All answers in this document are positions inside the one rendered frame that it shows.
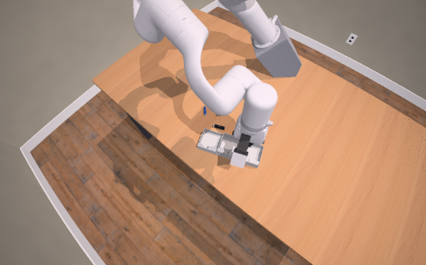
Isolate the white rack of bins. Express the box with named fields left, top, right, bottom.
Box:
left=197, top=128, right=264, bottom=168

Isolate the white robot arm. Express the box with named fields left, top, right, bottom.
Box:
left=132, top=0, right=280, bottom=169

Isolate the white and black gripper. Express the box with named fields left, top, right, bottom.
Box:
left=232, top=113, right=269, bottom=147

